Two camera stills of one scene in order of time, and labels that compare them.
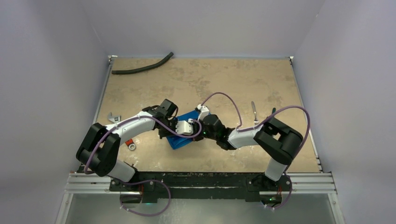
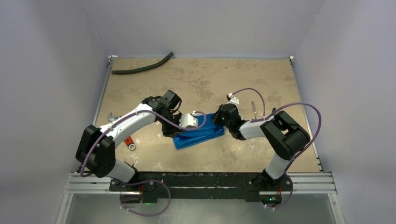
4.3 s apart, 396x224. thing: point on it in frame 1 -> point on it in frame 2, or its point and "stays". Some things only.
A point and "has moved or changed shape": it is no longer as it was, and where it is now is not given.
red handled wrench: [129, 143] stays
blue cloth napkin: [178, 142] has moved or changed shape
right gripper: [200, 128] -> [218, 118]
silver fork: [256, 121] stays
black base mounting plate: [201, 187] stays
